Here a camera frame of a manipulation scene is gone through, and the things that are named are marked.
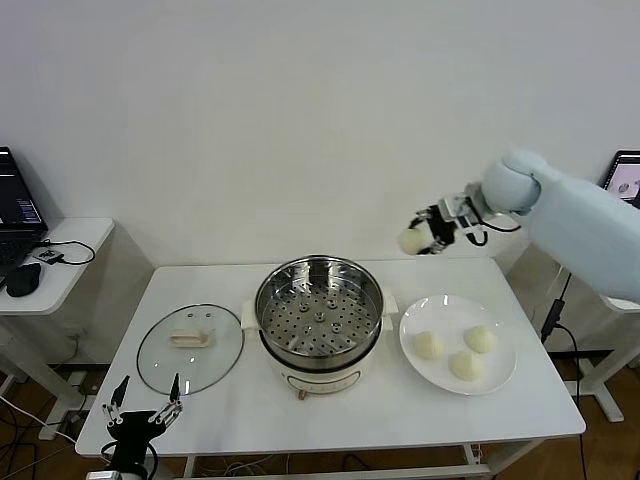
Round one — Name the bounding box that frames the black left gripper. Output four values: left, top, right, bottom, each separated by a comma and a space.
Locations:
101, 372, 184, 466

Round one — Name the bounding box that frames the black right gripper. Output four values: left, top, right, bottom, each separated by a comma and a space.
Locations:
410, 205, 460, 256

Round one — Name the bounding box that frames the white steamed baozi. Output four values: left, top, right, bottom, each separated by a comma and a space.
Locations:
446, 351, 485, 382
412, 331, 445, 360
463, 325, 500, 356
397, 225, 432, 256

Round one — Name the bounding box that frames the glass lid cream handle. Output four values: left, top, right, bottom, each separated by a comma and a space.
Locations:
136, 303, 246, 397

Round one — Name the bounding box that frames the perforated steel steamer basket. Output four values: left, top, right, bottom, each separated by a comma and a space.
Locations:
253, 254, 386, 362

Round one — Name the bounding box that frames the round white plate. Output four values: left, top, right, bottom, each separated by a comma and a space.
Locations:
398, 295, 518, 397

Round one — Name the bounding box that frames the black computer mouse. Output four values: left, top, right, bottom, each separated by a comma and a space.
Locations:
6, 262, 43, 299

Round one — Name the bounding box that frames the white side table with mouse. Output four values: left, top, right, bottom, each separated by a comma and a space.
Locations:
0, 217, 116, 416

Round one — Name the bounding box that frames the cream electric cooking pot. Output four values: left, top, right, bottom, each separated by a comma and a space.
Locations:
241, 294, 401, 401

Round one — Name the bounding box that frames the right black laptop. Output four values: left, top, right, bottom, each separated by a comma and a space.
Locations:
602, 149, 640, 211

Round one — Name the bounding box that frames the black laptop dark screen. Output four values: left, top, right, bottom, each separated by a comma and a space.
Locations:
0, 145, 50, 279

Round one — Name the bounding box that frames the white side table with label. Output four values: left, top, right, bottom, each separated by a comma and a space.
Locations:
579, 294, 640, 424

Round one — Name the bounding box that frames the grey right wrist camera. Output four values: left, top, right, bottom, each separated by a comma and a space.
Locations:
438, 193, 487, 236

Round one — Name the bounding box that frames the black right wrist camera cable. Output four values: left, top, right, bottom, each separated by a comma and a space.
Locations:
467, 219, 522, 246

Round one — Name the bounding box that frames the black usb hub cable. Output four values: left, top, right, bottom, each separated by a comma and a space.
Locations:
34, 239, 97, 266

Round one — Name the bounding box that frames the white main table frame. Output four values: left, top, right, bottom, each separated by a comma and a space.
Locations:
182, 442, 546, 480

